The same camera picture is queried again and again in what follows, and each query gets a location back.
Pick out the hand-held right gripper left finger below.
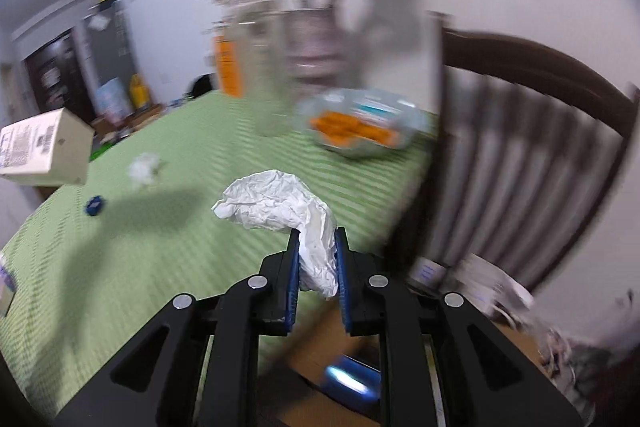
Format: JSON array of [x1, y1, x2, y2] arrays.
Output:
[[54, 228, 302, 427]]

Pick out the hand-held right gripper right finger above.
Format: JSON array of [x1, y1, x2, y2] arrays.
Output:
[[335, 227, 584, 427]]

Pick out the cardboard box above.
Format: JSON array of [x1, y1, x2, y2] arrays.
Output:
[[257, 307, 551, 427]]

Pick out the white carton box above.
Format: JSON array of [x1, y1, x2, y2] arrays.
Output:
[[0, 108, 96, 186]]

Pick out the white bag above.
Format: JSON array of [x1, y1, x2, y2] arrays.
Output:
[[450, 254, 536, 323]]

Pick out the orange snack pieces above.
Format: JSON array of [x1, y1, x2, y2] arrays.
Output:
[[309, 109, 396, 148]]

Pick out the light blue wavy bowl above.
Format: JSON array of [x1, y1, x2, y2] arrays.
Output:
[[295, 88, 432, 158]]

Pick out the teal white packet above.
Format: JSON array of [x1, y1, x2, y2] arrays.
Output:
[[350, 99, 416, 120]]

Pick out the tall clear glass jar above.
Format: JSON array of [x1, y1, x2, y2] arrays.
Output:
[[250, 12, 297, 138]]

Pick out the small crumpled white paper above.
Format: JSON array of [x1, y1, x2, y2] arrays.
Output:
[[127, 152, 166, 185]]

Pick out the black bag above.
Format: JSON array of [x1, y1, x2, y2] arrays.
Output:
[[186, 74, 221, 100]]

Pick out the orange book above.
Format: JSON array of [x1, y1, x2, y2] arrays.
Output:
[[214, 34, 246, 98]]

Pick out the purple glass vase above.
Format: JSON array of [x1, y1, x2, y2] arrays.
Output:
[[282, 7, 351, 80]]

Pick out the yellow tote bag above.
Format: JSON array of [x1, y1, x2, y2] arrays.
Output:
[[129, 76, 151, 108]]

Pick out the blue gift bag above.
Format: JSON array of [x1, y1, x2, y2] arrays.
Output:
[[95, 78, 133, 125]]

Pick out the grey refrigerator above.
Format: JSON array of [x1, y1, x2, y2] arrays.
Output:
[[80, 0, 138, 108]]

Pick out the dark wooden chair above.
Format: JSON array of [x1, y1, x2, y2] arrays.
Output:
[[420, 12, 640, 293]]

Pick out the dark entrance door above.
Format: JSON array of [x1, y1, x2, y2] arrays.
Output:
[[22, 32, 96, 118]]

